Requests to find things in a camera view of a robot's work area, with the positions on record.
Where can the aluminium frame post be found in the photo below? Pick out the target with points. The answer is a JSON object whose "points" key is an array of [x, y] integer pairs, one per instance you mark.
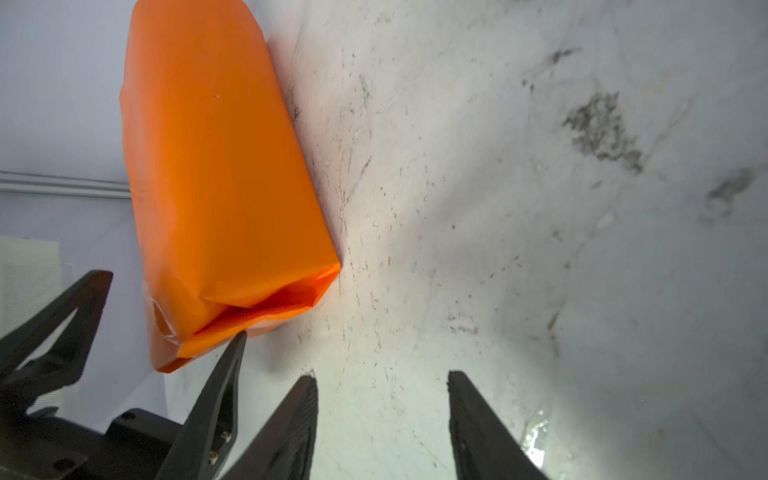
{"points": [[45, 185]]}

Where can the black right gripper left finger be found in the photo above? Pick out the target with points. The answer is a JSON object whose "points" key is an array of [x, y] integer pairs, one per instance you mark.
{"points": [[284, 447]]}

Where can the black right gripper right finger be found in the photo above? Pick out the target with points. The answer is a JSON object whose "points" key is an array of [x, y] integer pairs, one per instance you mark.
{"points": [[483, 448]]}

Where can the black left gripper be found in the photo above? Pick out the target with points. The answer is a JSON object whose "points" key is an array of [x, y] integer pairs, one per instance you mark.
{"points": [[49, 352]]}

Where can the orange wrapping paper sheet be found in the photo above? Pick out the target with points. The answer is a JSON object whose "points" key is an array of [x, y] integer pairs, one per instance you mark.
{"points": [[230, 231]]}

